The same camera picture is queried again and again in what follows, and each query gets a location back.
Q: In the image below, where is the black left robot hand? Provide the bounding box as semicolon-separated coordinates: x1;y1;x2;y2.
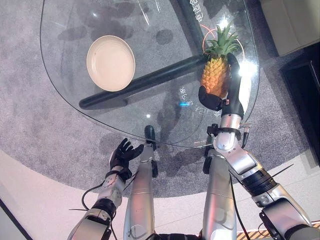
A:
109;137;145;171

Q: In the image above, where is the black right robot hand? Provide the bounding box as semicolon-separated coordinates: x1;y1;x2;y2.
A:
198;52;252;119

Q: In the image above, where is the yellow pineapple with green crown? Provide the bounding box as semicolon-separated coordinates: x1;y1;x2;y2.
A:
200;24;242;99

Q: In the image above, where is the cream round plate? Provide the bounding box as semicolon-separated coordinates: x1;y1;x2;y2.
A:
86;34;136;92

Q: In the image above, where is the silver left robot leg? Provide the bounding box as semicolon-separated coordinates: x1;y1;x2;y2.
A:
122;125;159;240

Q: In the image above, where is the silver robot leg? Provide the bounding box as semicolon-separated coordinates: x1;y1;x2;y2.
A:
199;146;238;240
122;125;159;240

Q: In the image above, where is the black cabinet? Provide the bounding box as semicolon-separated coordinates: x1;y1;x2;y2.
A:
279;45;320;161

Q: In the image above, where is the black table base bar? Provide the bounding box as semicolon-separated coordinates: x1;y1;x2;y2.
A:
78;0;210;110

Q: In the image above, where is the glass table top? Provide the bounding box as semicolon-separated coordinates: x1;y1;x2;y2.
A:
39;0;260;148

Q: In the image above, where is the beige sofa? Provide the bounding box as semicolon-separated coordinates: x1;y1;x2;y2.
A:
258;0;320;57

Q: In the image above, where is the grey carpet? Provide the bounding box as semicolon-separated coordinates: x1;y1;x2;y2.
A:
0;0;316;199

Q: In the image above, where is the silver right robot leg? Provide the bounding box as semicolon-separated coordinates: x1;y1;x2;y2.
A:
199;146;238;240

